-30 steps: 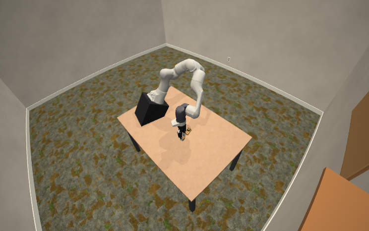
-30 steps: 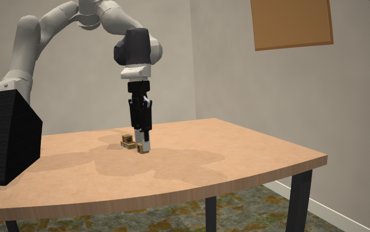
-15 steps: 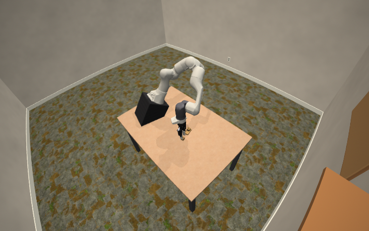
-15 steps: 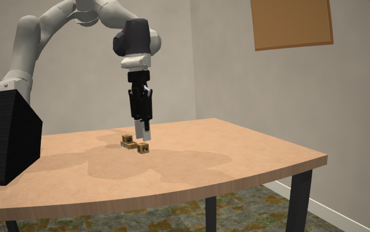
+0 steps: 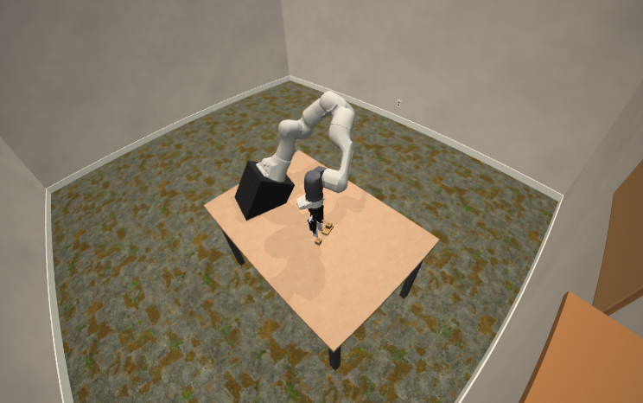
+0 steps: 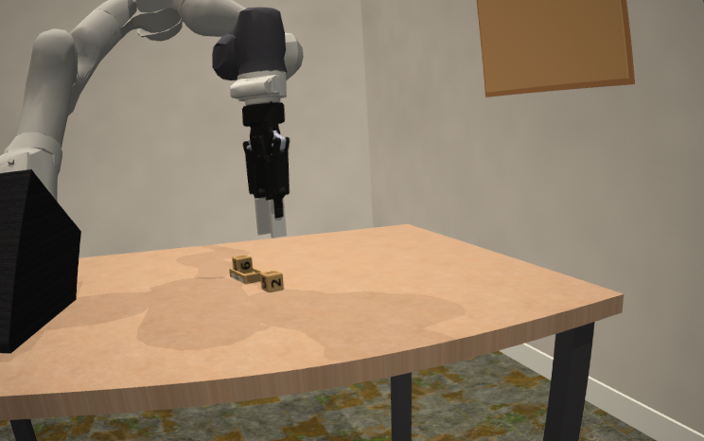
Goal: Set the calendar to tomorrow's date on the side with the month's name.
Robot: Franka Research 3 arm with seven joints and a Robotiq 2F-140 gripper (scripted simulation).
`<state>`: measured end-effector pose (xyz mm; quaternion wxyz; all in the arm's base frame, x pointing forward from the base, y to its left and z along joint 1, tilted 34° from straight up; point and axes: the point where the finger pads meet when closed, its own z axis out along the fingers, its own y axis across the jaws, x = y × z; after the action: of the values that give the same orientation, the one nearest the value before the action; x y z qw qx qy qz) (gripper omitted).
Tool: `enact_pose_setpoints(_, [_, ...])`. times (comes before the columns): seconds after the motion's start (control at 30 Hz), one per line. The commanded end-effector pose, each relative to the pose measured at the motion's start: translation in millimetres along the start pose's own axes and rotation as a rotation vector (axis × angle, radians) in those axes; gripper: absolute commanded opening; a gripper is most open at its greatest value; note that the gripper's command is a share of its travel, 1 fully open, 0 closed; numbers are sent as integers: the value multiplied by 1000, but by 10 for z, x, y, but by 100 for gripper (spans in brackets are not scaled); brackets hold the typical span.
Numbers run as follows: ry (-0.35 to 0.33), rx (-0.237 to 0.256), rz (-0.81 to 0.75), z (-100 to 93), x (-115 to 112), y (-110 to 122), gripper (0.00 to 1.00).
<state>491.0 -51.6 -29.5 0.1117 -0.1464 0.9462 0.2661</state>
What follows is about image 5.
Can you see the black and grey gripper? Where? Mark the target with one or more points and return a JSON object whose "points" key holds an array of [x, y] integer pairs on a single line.
{"points": [[315, 221]]}

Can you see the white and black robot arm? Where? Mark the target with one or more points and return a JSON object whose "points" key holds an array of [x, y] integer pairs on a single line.
{"points": [[339, 134]]}

